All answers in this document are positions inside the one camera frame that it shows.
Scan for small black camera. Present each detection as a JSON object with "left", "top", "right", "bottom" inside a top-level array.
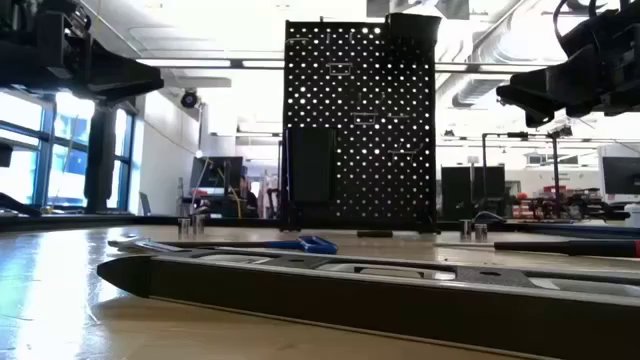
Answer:
[{"left": 546, "top": 124, "right": 574, "bottom": 141}]

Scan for black-handled screwdriver red cap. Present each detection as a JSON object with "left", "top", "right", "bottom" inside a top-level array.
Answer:
[{"left": 432, "top": 239, "right": 640, "bottom": 260}]

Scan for short ceiling light strip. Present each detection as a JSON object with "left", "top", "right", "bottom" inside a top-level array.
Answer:
[{"left": 241, "top": 59, "right": 285, "bottom": 70}]

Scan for large blue-framed window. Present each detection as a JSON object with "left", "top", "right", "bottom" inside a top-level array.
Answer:
[{"left": 0, "top": 89, "right": 137, "bottom": 210}]

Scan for black upright pillar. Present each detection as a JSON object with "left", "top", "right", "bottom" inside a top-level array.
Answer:
[{"left": 83, "top": 102, "right": 120, "bottom": 215}]

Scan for black metal pegboard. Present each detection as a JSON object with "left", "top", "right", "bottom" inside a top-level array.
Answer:
[{"left": 279, "top": 17, "right": 442, "bottom": 235}]

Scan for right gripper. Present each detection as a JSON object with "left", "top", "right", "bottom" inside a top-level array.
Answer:
[{"left": 496, "top": 4, "right": 632, "bottom": 129}]

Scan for red storage boxes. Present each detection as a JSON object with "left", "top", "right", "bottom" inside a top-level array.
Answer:
[{"left": 512, "top": 185, "right": 569, "bottom": 220}]

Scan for dark blue bar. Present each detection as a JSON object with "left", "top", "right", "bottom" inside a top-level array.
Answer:
[{"left": 519, "top": 223, "right": 640, "bottom": 240}]

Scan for dark ceiling panel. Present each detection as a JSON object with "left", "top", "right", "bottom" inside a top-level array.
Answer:
[{"left": 366, "top": 0, "right": 471, "bottom": 21}]

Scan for black silver spirit level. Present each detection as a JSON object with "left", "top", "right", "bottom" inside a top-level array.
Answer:
[{"left": 95, "top": 248, "right": 640, "bottom": 360}]

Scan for tall black box holder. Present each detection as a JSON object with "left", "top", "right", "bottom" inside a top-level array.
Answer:
[{"left": 285, "top": 125, "right": 337, "bottom": 205}]

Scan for silver ventilation duct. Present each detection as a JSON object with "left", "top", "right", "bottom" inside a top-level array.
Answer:
[{"left": 451, "top": 74, "right": 501, "bottom": 110}]

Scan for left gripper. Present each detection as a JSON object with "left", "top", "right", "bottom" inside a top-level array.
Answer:
[{"left": 29, "top": 2, "right": 165, "bottom": 105}]

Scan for black aluminium rig frame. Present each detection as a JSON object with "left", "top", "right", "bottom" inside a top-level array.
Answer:
[{"left": 0, "top": 212, "right": 640, "bottom": 234}]

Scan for person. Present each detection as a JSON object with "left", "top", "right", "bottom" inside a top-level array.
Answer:
[{"left": 238, "top": 174, "right": 261, "bottom": 219}]

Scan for yellow cable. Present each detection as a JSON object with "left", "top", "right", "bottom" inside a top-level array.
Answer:
[{"left": 215, "top": 167, "right": 243, "bottom": 219}]

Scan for silver rectangular bracket hook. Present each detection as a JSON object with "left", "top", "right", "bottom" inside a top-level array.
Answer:
[
  {"left": 325, "top": 60, "right": 354, "bottom": 78},
  {"left": 350, "top": 91, "right": 380, "bottom": 127}
]

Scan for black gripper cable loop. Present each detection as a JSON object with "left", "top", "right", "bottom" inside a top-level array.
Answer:
[{"left": 551, "top": 0, "right": 601, "bottom": 56}]

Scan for grey coiled cable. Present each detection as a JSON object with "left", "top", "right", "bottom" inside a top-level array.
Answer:
[{"left": 472, "top": 209, "right": 509, "bottom": 224}]

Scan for black computer monitor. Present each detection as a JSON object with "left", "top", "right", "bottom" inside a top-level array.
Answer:
[
  {"left": 601, "top": 156, "right": 640, "bottom": 196},
  {"left": 189, "top": 155, "right": 245, "bottom": 197}
]

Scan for black pipe stand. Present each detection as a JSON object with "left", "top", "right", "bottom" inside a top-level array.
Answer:
[{"left": 481, "top": 130, "right": 561, "bottom": 221}]

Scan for silver double prong hook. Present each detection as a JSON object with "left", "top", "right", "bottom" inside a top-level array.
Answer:
[{"left": 386, "top": 142, "right": 426, "bottom": 164}]

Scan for blue-handled hex key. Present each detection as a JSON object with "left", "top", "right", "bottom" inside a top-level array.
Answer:
[{"left": 149, "top": 234, "right": 340, "bottom": 257}]

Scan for black slanted strut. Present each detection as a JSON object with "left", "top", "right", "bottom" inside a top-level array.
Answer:
[{"left": 0, "top": 191, "right": 44, "bottom": 218}]

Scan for large black panel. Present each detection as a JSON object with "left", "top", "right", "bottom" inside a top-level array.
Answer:
[{"left": 440, "top": 165, "right": 507, "bottom": 222}]

